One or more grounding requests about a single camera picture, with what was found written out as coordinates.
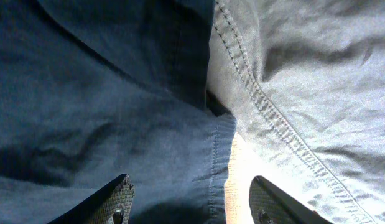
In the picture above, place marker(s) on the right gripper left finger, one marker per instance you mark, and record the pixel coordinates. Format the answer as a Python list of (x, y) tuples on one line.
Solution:
[(111, 204)]

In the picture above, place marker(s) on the navy blue shorts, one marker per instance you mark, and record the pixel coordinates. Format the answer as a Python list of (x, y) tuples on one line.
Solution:
[(94, 90)]

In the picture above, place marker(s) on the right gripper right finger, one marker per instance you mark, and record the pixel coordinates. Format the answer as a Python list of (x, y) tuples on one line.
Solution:
[(271, 205)]

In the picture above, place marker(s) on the grey shorts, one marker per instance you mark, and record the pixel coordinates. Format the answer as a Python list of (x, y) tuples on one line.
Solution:
[(306, 83)]

